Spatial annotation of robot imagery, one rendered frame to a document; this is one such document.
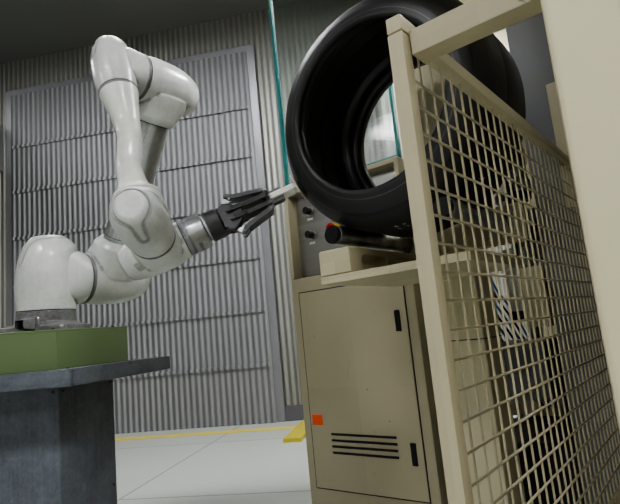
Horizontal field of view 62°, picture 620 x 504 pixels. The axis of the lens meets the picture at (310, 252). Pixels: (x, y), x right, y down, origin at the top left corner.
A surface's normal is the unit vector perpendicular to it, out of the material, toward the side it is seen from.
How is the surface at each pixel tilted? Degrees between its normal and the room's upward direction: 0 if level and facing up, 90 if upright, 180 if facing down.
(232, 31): 90
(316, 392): 90
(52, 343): 90
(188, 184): 90
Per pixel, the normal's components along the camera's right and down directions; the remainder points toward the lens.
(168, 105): 0.66, 0.46
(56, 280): 0.65, -0.14
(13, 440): -0.18, -0.14
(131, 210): 0.06, -0.22
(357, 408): -0.63, -0.06
